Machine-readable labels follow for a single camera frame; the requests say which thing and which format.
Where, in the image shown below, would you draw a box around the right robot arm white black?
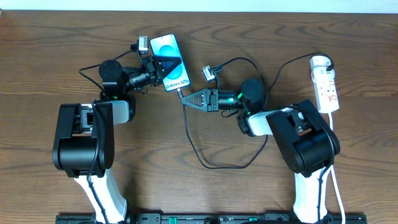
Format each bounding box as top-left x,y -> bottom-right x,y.
178,78 -> 340,223

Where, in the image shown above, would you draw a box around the white USB charger plug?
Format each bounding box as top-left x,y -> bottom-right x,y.
310,55 -> 334,72

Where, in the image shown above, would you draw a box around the Samsung Galaxy smartphone blue screen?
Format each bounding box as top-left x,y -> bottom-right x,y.
150,34 -> 190,91

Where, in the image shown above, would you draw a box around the black USB charging cable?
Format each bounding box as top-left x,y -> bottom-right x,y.
177,52 -> 335,170

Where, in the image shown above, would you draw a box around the white power strip cord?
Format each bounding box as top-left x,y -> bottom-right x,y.
328,112 -> 346,224

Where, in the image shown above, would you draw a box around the white power strip red switches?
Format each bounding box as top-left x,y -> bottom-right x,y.
311,67 -> 340,113

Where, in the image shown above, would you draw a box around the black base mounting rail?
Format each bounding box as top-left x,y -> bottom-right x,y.
55,212 -> 368,224

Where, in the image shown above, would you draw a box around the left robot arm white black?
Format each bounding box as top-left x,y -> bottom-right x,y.
52,56 -> 182,223

